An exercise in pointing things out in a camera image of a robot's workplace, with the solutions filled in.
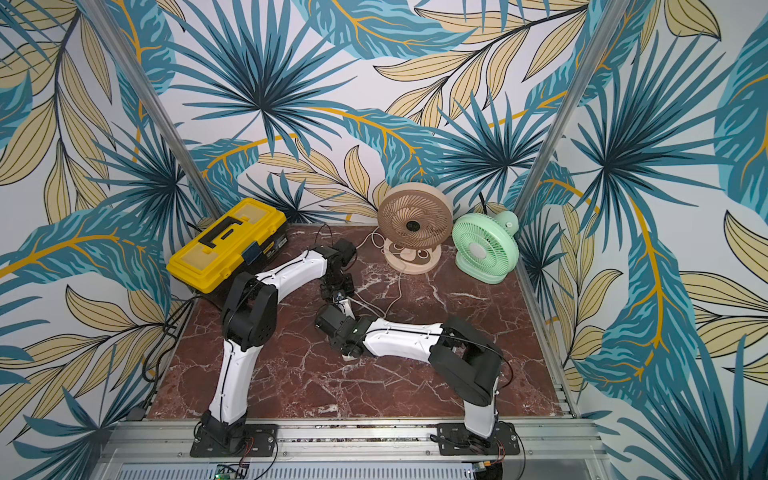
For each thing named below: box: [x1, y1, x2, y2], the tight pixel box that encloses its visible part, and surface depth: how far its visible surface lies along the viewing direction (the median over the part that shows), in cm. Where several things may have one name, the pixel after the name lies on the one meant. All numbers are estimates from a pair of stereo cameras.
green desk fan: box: [452, 211, 520, 285], surface depth 88 cm
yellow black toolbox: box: [166, 198, 289, 294], surface depth 93 cm
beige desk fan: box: [377, 183, 454, 275], surface depth 94 cm
